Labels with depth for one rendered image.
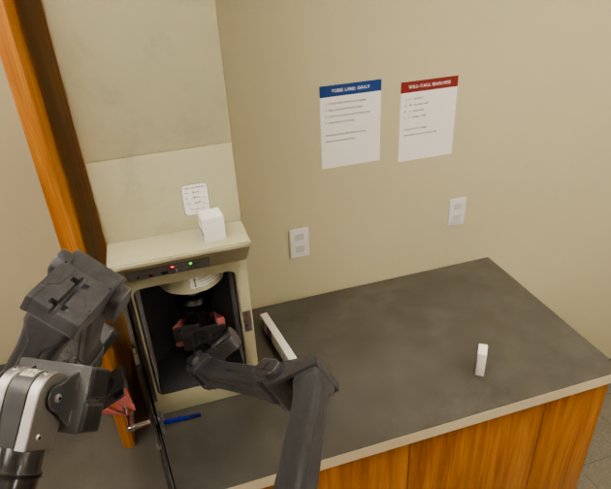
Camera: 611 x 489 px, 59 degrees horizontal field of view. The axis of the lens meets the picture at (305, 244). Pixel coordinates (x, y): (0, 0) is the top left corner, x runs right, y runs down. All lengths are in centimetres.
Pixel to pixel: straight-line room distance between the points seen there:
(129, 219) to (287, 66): 70
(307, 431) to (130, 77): 78
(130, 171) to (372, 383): 93
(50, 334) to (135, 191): 60
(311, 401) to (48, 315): 43
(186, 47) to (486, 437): 135
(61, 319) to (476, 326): 147
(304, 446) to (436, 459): 94
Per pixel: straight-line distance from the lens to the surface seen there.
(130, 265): 125
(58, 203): 122
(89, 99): 124
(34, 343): 78
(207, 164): 129
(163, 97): 123
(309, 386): 97
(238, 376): 119
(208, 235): 127
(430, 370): 175
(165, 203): 131
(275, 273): 198
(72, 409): 65
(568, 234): 259
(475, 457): 186
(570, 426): 202
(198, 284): 145
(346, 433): 156
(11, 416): 62
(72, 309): 75
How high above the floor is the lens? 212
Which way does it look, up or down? 30 degrees down
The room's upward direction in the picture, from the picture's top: 3 degrees counter-clockwise
